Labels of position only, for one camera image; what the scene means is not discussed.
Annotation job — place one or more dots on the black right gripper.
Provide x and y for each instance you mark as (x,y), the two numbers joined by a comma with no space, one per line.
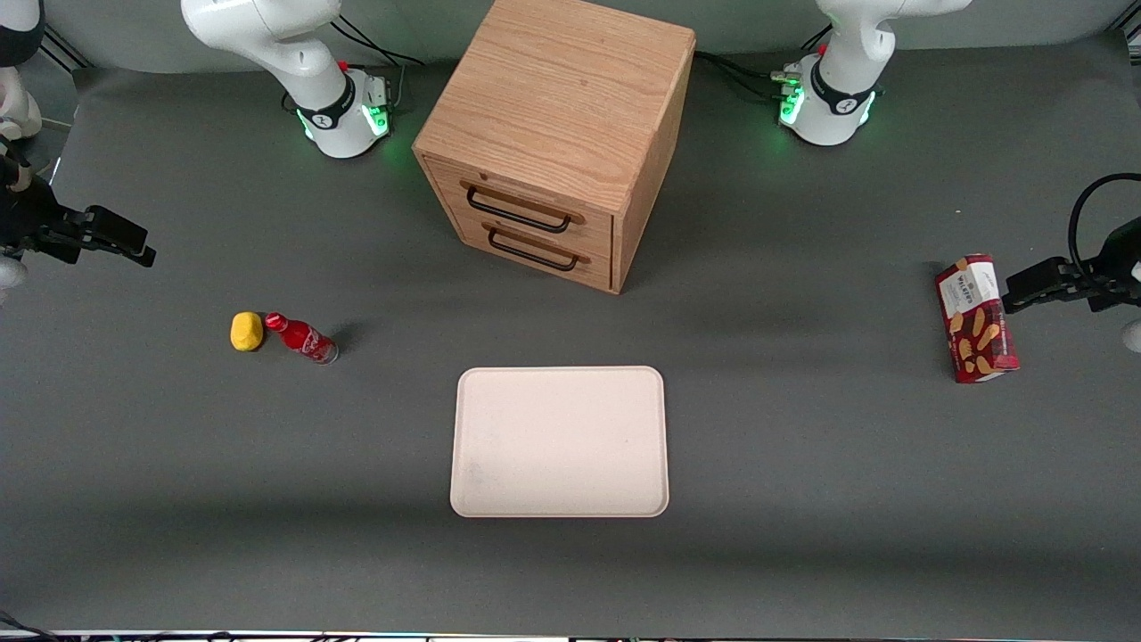
(27,220)

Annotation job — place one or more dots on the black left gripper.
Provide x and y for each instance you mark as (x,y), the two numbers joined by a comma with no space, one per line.
(1116,259)

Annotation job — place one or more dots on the red coke bottle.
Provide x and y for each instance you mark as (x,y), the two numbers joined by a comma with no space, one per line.
(307,341)

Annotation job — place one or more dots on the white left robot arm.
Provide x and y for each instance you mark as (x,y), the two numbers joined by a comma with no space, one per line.
(842,89)

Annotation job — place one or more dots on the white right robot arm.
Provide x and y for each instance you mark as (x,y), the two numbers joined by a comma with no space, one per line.
(267,27)

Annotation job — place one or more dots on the beige rectangular tray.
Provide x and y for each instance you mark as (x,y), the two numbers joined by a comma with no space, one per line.
(562,441)

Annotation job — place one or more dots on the red tartan shortbread box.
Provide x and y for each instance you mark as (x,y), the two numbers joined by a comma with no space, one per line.
(976,330)

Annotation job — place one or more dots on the yellow lemon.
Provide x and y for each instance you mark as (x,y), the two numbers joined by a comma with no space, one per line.
(247,332)

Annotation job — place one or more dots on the wooden two-drawer cabinet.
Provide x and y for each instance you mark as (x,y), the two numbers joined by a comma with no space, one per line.
(553,89)

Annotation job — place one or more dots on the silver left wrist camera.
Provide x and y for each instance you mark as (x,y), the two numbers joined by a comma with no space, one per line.
(1134,337)

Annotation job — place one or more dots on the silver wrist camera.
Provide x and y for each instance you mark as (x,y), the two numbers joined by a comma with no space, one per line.
(1134,337)
(9,272)

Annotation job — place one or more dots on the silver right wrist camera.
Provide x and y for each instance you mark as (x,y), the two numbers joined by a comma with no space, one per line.
(9,272)

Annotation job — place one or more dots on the aluminium frame rail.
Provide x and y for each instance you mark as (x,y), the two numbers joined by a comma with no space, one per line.
(62,49)
(1132,40)

